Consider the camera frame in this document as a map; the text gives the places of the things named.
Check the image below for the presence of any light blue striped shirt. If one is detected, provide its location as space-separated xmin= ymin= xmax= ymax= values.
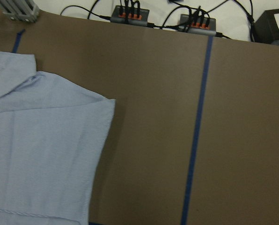
xmin=0 ymin=52 xmax=116 ymax=225

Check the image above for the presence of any far orange usb hub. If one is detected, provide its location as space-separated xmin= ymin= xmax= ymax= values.
xmin=110 ymin=5 xmax=150 ymax=27

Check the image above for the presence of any orange usb hub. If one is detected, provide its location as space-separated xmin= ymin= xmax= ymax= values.
xmin=110 ymin=5 xmax=150 ymax=27
xmin=177 ymin=14 xmax=216 ymax=37

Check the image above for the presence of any near orange usb hub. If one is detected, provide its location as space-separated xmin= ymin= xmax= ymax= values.
xmin=177 ymin=14 xmax=216 ymax=37

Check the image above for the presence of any black box with label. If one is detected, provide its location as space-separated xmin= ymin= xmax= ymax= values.
xmin=254 ymin=9 xmax=279 ymax=45

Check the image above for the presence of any aluminium frame post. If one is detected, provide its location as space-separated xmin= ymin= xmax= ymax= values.
xmin=0 ymin=0 xmax=40 ymax=23

